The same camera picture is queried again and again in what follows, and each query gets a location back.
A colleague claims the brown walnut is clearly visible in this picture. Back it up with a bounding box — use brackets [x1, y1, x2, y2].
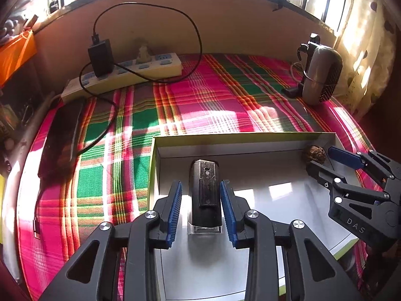
[302, 145, 326, 164]

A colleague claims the cream spotted curtain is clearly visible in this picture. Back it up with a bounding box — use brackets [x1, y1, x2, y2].
[337, 0, 397, 116]

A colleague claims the black power bank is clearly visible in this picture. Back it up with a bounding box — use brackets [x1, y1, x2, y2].
[38, 97, 88, 179]

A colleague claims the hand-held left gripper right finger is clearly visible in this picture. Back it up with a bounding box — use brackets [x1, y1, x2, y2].
[219, 179, 365, 301]

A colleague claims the black bike light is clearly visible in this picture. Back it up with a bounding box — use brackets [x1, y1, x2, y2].
[187, 159, 224, 235]

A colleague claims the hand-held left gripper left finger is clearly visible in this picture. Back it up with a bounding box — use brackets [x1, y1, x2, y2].
[39, 180, 183, 301]

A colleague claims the grey portable heater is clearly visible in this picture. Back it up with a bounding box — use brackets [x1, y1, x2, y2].
[297, 33, 343, 105]

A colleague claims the black charger adapter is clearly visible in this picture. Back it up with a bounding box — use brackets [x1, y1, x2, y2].
[88, 34, 114, 77]

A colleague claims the plaid blanket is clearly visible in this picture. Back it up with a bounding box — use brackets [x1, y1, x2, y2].
[16, 53, 376, 301]

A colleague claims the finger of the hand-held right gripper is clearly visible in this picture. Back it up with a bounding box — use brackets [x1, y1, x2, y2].
[328, 146, 401, 180]
[306, 161, 389, 203]

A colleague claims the black charging cable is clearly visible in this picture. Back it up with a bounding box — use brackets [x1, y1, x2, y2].
[75, 3, 204, 157]

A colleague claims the shallow cardboard box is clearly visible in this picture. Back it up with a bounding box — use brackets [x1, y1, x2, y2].
[150, 132, 361, 301]

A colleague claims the cream power strip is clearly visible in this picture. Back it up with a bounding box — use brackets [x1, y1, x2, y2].
[61, 53, 183, 102]

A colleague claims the yellow box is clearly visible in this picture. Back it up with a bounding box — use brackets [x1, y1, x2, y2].
[0, 176, 7, 245]

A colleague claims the orange box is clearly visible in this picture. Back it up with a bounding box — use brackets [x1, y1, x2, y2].
[0, 30, 37, 87]

